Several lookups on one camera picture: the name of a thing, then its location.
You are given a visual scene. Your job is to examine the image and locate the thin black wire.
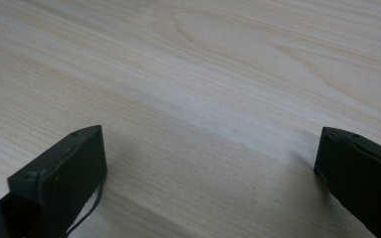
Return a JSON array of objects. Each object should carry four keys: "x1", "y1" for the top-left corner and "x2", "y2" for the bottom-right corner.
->
[{"x1": 66, "y1": 178, "x2": 106, "y2": 236}]

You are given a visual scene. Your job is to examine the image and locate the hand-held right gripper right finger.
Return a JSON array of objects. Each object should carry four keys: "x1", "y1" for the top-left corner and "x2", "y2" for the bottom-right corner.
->
[{"x1": 313, "y1": 126, "x2": 381, "y2": 238}]

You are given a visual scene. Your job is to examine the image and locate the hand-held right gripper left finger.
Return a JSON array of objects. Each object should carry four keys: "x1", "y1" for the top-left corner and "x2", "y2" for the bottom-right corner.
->
[{"x1": 0, "y1": 124, "x2": 109, "y2": 238}]

